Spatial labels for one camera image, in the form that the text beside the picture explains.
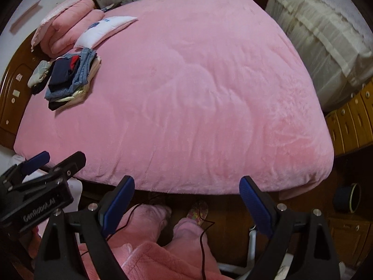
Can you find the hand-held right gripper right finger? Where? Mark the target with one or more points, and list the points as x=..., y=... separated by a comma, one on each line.
x=256, y=207

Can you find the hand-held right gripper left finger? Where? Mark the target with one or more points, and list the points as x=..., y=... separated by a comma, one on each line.
x=116, y=207

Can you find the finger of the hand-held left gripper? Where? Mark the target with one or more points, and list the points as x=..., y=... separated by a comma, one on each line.
x=36, y=160
x=68, y=166

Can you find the navy and red varsity jacket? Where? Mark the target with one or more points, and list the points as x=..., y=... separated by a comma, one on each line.
x=59, y=75

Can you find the pile of folded clothes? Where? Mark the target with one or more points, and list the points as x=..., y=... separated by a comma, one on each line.
x=83, y=70

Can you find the white dotted bag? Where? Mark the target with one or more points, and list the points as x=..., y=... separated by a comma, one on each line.
x=75, y=189

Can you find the person's left leg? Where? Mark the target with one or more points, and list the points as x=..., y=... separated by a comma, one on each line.
x=145, y=218

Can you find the person's leg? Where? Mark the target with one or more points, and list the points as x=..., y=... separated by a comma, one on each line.
x=145, y=218
x=186, y=233

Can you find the wooden headboard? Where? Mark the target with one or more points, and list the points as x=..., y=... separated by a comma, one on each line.
x=11, y=113

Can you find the patterned slipper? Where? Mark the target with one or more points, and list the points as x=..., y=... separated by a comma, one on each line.
x=198, y=211

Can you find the folded dark cloth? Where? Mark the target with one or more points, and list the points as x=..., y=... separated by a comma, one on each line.
x=55, y=105

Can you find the person's right leg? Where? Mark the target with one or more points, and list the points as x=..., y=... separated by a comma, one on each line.
x=186, y=233

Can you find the dark round pot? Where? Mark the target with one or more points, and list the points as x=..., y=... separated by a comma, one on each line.
x=345, y=198

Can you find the grey and white garment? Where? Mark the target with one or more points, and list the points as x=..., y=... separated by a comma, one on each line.
x=39, y=70

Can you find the low wooden cabinet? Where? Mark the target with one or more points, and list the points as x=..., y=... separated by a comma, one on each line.
x=349, y=239

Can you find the pink fleece blanket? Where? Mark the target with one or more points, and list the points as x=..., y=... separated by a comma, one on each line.
x=204, y=93

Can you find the wooden drawer cabinet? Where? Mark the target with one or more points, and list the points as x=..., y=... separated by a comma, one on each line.
x=352, y=122

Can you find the folded pink blanket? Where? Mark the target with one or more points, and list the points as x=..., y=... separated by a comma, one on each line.
x=67, y=29

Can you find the white pillow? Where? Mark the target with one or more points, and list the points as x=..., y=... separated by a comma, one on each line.
x=102, y=29

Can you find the white lace cover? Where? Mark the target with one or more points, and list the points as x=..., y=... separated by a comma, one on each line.
x=320, y=35

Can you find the white stool frame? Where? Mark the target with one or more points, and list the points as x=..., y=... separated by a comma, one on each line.
x=253, y=245

